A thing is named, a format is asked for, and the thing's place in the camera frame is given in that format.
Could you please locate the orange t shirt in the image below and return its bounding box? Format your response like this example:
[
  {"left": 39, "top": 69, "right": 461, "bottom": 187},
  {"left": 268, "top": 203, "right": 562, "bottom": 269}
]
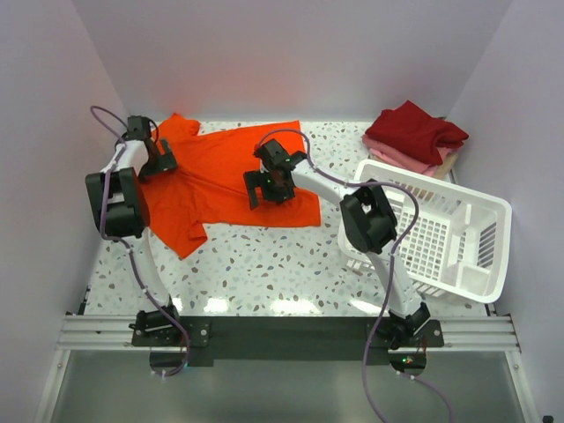
[{"left": 142, "top": 114, "right": 321, "bottom": 258}]

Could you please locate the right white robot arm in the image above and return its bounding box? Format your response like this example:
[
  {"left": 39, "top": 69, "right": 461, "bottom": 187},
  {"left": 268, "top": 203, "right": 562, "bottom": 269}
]
[{"left": 244, "top": 139, "right": 430, "bottom": 349}]

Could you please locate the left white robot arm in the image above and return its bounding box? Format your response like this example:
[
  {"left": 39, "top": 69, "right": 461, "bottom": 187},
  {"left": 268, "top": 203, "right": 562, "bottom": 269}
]
[{"left": 85, "top": 115, "right": 185, "bottom": 347}]

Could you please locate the pink folded shirt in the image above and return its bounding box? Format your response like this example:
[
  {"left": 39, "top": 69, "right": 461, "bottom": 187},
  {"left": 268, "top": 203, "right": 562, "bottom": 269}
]
[{"left": 362, "top": 135, "right": 458, "bottom": 163}]

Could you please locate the dark red folded shirt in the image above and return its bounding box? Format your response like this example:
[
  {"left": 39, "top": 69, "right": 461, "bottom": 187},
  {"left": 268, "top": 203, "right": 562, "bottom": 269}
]
[{"left": 365, "top": 100, "right": 470, "bottom": 166}]

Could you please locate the beige folded shirt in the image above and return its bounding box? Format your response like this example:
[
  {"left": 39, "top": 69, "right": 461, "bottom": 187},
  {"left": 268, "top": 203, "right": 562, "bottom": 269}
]
[{"left": 370, "top": 150, "right": 458, "bottom": 179}]

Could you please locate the white plastic laundry basket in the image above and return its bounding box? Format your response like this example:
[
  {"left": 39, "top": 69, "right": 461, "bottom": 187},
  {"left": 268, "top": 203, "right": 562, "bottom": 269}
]
[{"left": 355, "top": 160, "right": 512, "bottom": 304}]

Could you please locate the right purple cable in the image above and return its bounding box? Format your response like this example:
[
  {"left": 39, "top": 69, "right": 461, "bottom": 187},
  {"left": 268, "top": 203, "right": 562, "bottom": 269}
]
[{"left": 256, "top": 128, "right": 455, "bottom": 423}]

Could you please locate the aluminium frame rail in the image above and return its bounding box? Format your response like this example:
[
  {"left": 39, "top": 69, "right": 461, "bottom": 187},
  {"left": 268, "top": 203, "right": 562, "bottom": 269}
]
[{"left": 56, "top": 315, "right": 520, "bottom": 352}]

